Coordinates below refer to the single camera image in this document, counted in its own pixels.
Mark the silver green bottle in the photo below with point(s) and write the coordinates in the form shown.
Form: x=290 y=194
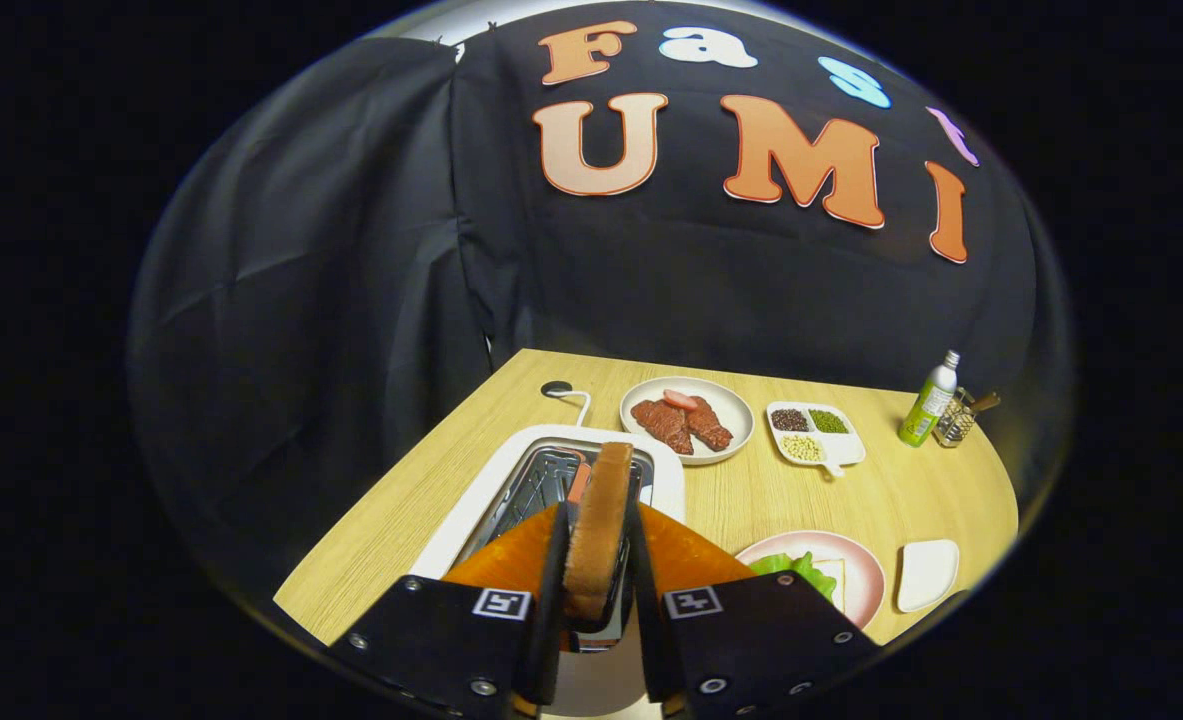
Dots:
x=926 y=405

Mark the square white bread slice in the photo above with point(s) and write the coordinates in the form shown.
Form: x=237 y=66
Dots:
x=835 y=577

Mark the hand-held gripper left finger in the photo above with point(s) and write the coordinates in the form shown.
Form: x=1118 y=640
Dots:
x=451 y=640

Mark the brown meat piece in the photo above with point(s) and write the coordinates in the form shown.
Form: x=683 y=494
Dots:
x=663 y=425
x=711 y=428

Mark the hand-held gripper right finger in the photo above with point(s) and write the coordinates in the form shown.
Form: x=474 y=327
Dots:
x=751 y=640

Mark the pile of green beans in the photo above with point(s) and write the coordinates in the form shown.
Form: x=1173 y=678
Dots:
x=828 y=421

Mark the white rectangular plate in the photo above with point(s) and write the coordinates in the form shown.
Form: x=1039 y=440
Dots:
x=928 y=575

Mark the pile of yellow soybeans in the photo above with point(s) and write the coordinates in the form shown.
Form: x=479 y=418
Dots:
x=801 y=447

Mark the toasted bread slice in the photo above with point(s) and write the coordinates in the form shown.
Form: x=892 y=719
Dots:
x=599 y=530

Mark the black backdrop cloth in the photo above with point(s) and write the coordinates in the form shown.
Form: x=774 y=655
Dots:
x=351 y=300

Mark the round beige plate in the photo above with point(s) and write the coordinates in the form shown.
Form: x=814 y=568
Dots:
x=736 y=415

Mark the white divided dish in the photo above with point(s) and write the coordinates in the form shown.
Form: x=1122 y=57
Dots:
x=846 y=450

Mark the white toaster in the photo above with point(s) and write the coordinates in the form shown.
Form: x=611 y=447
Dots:
x=481 y=497

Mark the red sausage slice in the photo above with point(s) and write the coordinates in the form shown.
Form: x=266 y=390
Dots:
x=681 y=400

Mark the pile of dark red beans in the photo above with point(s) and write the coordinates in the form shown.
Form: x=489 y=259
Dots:
x=789 y=419

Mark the round pink plate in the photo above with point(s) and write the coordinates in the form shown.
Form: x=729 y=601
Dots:
x=866 y=580

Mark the green lettuce leaf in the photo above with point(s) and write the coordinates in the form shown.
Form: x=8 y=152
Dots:
x=796 y=573

